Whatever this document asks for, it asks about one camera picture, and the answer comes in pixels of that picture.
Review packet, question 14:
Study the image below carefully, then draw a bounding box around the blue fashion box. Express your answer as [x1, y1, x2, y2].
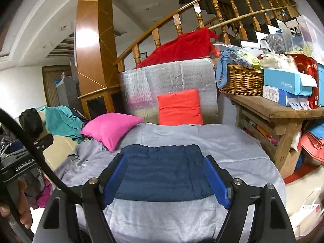
[264, 68, 308, 96]

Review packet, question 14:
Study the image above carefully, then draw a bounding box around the wooden table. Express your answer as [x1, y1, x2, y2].
[226, 95, 323, 179]

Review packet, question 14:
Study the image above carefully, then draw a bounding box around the red gift box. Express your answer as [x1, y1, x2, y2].
[288, 53, 319, 109]

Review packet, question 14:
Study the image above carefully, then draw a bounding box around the navy blue padded jacket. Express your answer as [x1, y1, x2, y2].
[115, 144, 213, 202]

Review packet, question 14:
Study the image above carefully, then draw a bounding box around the person's left hand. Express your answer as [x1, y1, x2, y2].
[0, 179, 34, 229]

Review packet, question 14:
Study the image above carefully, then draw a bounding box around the red blanket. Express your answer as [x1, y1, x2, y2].
[134, 28, 219, 69]

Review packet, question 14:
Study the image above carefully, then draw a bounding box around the cream sofa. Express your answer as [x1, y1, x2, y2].
[34, 110, 77, 171]

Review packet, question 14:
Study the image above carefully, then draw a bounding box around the wicker basket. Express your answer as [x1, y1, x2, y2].
[219, 64, 264, 96]

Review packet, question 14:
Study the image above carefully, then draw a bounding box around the white blue tissue box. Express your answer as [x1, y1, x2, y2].
[262, 85, 289, 107]

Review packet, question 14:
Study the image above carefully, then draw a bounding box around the white shopping bag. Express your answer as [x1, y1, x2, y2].
[289, 187, 323, 239]

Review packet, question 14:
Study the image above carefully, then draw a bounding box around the teal shirt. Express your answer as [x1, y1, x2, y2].
[37, 105, 83, 144]

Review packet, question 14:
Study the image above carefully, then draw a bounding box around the stack of red blue folders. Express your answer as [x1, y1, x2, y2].
[299, 118, 323, 163]

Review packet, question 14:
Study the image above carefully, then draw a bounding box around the black cable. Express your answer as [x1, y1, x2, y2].
[0, 108, 84, 204]

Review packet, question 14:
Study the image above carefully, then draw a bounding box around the wooden stair railing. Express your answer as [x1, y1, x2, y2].
[114, 0, 300, 72]

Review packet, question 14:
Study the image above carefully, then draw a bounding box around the silver foil wrapped headboard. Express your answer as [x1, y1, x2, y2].
[121, 58, 218, 124]

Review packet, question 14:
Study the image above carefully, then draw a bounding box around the grey bed sheet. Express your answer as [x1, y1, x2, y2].
[55, 123, 286, 242]

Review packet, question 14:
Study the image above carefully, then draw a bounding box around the orange red pillow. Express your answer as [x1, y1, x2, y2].
[158, 89, 203, 126]

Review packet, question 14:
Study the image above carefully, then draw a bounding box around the wooden pillar cabinet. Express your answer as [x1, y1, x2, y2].
[75, 0, 120, 118]

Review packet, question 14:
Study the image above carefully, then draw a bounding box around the clear plastic storage bin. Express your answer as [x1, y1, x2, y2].
[278, 15, 324, 65]

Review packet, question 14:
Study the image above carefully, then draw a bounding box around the black bag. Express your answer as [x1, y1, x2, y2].
[19, 108, 43, 140]

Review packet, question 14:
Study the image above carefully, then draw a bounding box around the pink pillow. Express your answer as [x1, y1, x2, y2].
[80, 112, 143, 151]

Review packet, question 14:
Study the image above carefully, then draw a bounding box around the light blue cloth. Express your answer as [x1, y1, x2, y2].
[215, 48, 252, 88]

